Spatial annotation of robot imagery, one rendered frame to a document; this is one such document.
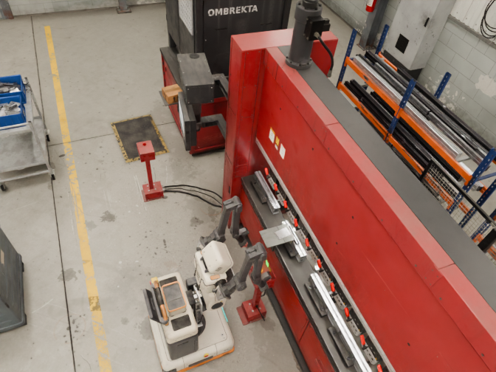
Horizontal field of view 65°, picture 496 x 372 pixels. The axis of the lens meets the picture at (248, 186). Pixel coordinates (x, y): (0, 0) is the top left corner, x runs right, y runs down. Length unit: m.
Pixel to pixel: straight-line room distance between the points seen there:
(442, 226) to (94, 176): 4.25
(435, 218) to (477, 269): 0.30
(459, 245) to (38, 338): 3.63
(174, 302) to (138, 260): 1.38
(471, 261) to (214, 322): 2.40
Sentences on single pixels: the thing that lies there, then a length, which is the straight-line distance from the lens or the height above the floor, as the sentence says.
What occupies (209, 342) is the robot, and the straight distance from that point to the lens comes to 3.74.
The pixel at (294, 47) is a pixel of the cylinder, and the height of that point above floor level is 2.44.
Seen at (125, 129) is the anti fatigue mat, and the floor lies 0.01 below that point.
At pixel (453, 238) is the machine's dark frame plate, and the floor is 2.30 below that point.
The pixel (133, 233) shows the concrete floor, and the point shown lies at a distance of 4.69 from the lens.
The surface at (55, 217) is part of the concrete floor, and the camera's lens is 5.07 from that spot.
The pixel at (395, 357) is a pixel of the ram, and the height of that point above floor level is 1.49.
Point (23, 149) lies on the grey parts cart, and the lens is 5.51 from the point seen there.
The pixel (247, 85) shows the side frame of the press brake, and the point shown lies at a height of 1.98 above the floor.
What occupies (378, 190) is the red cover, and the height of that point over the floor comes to 2.30.
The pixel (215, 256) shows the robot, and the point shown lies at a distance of 2.84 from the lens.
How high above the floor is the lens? 3.80
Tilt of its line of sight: 48 degrees down
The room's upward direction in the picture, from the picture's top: 7 degrees clockwise
